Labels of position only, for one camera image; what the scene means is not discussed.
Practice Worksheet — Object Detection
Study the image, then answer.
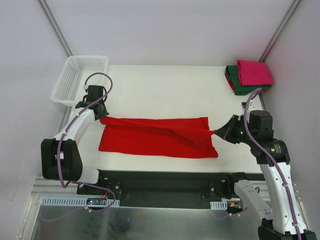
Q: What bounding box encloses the red t-shirt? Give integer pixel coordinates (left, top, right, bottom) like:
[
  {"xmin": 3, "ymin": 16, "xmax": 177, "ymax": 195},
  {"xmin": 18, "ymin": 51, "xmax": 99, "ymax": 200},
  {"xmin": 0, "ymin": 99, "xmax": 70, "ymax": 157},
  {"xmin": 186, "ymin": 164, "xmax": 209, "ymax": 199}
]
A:
[
  {"xmin": 98, "ymin": 117, "xmax": 219, "ymax": 159},
  {"xmin": 224, "ymin": 72, "xmax": 235, "ymax": 91}
]

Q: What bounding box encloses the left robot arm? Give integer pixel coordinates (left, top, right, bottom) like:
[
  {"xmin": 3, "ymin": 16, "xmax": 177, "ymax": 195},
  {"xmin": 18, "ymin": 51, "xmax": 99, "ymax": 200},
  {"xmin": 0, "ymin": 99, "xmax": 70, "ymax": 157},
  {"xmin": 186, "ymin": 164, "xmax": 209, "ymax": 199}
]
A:
[{"xmin": 40, "ymin": 85, "xmax": 109, "ymax": 195}]

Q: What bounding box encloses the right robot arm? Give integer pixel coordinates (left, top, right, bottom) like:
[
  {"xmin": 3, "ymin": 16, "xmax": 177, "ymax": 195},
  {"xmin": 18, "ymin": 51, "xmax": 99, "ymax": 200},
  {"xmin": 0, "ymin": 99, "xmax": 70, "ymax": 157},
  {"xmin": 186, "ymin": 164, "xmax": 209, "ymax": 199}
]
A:
[{"xmin": 214, "ymin": 110, "xmax": 317, "ymax": 240}]

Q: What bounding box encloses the white plastic basket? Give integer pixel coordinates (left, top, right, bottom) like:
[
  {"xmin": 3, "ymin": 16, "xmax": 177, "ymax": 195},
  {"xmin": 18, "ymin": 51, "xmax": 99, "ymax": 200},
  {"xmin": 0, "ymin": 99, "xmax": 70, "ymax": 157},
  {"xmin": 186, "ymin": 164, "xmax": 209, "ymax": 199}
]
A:
[{"xmin": 51, "ymin": 55, "xmax": 109, "ymax": 107}]

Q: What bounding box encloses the red folded t-shirt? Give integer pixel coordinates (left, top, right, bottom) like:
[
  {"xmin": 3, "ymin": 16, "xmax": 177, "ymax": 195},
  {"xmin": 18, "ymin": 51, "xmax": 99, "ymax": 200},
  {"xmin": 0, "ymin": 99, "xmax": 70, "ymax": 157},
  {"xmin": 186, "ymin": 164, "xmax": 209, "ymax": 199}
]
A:
[{"xmin": 224, "ymin": 72, "xmax": 235, "ymax": 91}]

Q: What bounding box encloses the pink folded t-shirt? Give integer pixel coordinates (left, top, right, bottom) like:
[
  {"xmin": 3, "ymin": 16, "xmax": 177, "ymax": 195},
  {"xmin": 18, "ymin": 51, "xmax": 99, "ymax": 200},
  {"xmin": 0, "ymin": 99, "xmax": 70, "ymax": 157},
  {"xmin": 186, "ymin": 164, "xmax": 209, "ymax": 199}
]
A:
[{"xmin": 237, "ymin": 59, "xmax": 274, "ymax": 86}]

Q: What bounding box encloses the green folded t-shirt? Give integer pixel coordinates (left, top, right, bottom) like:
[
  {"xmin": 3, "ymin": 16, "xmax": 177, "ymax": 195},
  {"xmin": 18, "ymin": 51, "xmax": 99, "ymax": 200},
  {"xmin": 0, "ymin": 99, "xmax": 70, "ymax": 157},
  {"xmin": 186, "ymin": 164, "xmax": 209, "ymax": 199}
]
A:
[{"xmin": 225, "ymin": 65, "xmax": 272, "ymax": 96}]

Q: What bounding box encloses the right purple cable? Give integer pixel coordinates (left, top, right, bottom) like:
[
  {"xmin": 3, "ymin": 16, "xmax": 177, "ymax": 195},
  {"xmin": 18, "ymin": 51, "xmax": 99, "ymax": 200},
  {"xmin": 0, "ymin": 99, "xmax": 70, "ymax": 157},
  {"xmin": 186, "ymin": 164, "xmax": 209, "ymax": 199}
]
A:
[{"xmin": 211, "ymin": 87, "xmax": 302, "ymax": 240}]

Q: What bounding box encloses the purple cable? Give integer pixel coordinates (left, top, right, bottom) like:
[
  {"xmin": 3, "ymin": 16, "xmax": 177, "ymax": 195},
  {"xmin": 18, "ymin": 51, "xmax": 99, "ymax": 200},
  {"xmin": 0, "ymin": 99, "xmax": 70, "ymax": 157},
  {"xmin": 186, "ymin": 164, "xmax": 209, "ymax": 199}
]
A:
[
  {"xmin": 39, "ymin": 72, "xmax": 117, "ymax": 222},
  {"xmin": 211, "ymin": 87, "xmax": 302, "ymax": 240}
]

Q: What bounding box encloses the right cable duct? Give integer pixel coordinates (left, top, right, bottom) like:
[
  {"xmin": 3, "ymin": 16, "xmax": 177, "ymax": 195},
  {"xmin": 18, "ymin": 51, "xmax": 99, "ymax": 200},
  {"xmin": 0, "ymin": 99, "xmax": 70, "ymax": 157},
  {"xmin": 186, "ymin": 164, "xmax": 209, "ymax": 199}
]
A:
[{"xmin": 210, "ymin": 201, "xmax": 228, "ymax": 211}]

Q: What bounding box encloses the cable duct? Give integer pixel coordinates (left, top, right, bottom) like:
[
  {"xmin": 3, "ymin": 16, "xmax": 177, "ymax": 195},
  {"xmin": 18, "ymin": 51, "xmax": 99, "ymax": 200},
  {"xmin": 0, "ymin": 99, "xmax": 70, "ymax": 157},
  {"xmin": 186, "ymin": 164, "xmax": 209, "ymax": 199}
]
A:
[
  {"xmin": 42, "ymin": 196, "xmax": 120, "ymax": 208},
  {"xmin": 210, "ymin": 201, "xmax": 228, "ymax": 211}
]

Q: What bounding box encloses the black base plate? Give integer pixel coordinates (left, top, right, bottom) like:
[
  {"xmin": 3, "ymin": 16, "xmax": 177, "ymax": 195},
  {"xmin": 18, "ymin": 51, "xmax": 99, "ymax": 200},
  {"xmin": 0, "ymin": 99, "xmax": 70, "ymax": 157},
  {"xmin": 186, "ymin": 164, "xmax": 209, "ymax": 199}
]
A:
[{"xmin": 76, "ymin": 169, "xmax": 254, "ymax": 208}]

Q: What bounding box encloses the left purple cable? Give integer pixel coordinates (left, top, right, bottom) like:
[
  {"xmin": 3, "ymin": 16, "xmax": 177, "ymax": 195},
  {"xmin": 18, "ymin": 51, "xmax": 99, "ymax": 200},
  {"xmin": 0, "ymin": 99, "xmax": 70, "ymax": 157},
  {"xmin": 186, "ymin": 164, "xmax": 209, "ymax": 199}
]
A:
[{"xmin": 39, "ymin": 72, "xmax": 117, "ymax": 222}]

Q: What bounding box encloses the left cable duct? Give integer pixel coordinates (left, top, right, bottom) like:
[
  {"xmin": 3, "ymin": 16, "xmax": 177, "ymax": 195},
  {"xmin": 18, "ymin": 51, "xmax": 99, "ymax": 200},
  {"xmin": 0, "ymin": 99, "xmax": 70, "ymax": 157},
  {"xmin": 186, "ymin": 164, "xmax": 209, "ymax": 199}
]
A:
[{"xmin": 42, "ymin": 196, "xmax": 120, "ymax": 208}]

